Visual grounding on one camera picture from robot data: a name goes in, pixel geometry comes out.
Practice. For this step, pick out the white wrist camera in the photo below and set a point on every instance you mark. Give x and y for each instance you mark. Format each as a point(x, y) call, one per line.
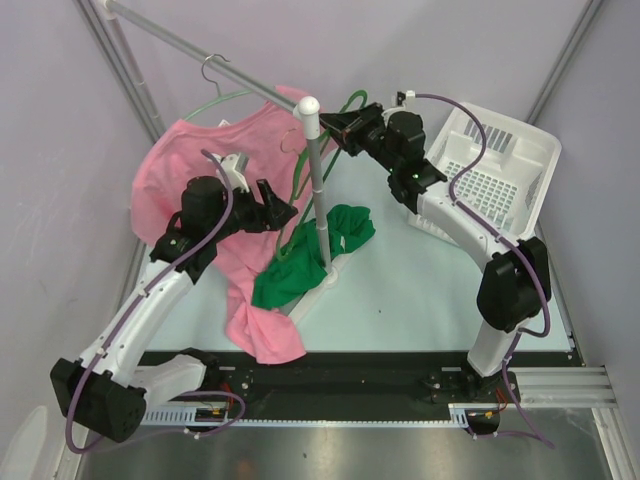
point(234, 165)
point(405, 99)

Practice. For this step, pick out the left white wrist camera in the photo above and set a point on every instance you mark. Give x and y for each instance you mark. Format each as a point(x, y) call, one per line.
point(234, 165)

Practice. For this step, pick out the green t shirt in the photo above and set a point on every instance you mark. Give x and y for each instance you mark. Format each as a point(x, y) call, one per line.
point(302, 268)

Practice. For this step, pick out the white cable duct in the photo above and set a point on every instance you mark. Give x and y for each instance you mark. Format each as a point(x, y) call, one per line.
point(205, 416)

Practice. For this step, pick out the grey clothes rack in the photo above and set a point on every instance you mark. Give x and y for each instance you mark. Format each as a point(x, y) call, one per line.
point(306, 111)

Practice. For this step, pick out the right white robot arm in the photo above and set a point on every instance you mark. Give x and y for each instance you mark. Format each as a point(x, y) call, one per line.
point(515, 284)

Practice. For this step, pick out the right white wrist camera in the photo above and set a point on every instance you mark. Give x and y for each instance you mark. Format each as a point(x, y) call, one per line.
point(405, 99)

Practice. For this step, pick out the white plastic basket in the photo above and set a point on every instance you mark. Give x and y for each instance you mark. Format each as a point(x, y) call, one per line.
point(510, 183)

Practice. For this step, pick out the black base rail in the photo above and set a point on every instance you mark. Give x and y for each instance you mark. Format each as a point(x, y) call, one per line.
point(385, 385)

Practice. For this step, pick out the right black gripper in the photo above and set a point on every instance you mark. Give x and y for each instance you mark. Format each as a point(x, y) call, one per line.
point(354, 123)

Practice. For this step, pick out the light green wire hanger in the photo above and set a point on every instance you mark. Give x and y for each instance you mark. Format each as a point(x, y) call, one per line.
point(220, 96)

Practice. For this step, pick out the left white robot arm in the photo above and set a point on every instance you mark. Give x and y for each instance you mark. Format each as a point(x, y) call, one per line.
point(102, 390)

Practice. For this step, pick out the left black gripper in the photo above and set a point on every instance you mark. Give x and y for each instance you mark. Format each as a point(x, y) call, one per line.
point(271, 216)

